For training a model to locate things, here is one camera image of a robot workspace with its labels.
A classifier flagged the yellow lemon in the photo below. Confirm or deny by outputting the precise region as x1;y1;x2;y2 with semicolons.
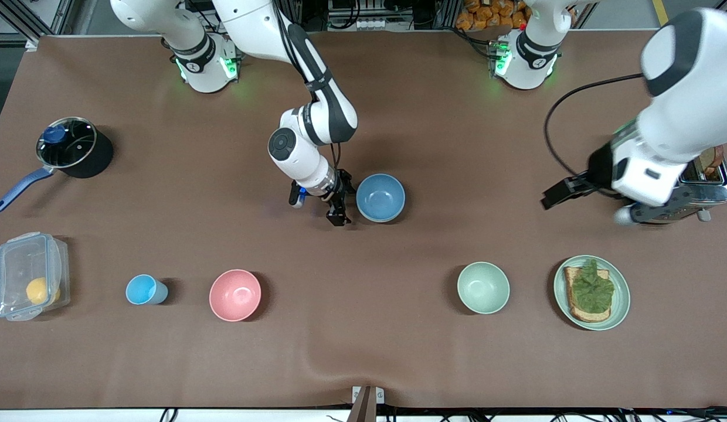
26;277;61;305

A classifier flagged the light green plate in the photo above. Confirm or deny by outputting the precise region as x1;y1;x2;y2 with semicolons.
553;255;631;332

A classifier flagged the bread slice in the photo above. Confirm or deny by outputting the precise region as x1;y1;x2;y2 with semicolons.
563;267;612;324

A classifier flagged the bag of orange fruits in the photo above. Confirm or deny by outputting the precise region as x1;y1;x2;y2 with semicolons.
456;0;531;31

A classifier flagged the brown toast slice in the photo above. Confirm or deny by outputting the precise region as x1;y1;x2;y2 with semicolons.
692;145;725;179

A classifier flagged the brown table cloth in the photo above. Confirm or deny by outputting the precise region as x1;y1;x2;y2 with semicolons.
0;30;727;410

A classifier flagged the glass lid with blue knob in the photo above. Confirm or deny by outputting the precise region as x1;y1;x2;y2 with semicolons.
36;117;98;169

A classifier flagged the blue plastic cup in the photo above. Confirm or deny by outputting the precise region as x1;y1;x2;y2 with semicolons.
125;274;169;306

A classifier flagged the aluminium frame profile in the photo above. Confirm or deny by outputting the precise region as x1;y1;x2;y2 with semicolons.
0;0;77;50

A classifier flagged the silver toaster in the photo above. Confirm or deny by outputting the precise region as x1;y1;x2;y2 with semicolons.
610;120;727;224

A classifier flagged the black saucepan with blue handle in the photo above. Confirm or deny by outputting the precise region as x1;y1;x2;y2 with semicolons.
0;117;114;213

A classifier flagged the pink bowl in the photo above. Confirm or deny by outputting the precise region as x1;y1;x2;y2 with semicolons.
209;269;262;322

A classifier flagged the green lettuce leaf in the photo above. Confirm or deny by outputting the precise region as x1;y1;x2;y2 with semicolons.
571;259;615;314

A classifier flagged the long white power strip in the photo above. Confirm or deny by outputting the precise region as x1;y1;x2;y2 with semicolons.
327;16;388;31

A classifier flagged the camera stand bracket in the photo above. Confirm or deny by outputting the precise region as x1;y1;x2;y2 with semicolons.
347;385;385;422

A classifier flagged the light green bowl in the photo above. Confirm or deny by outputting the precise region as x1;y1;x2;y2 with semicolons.
457;261;511;315
356;173;406;224

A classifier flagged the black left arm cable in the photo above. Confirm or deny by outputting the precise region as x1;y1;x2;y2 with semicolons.
543;73;644;179

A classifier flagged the clear plastic lidded container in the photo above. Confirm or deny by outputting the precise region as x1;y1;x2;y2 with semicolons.
0;232;71;322

